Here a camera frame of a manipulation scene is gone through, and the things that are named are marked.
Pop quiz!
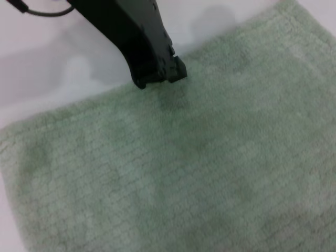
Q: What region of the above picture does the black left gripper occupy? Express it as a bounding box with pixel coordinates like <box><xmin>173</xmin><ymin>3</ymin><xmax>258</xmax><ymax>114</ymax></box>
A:
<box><xmin>66</xmin><ymin>0</ymin><xmax>188</xmax><ymax>90</ymax></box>

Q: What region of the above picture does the light green ribbed towel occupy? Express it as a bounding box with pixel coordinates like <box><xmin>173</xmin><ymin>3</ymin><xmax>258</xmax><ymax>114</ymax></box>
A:
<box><xmin>0</xmin><ymin>0</ymin><xmax>336</xmax><ymax>252</ymax></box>

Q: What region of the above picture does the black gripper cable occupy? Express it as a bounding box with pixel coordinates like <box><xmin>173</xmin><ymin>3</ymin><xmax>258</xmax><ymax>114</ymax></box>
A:
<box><xmin>5</xmin><ymin>0</ymin><xmax>75</xmax><ymax>18</ymax></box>

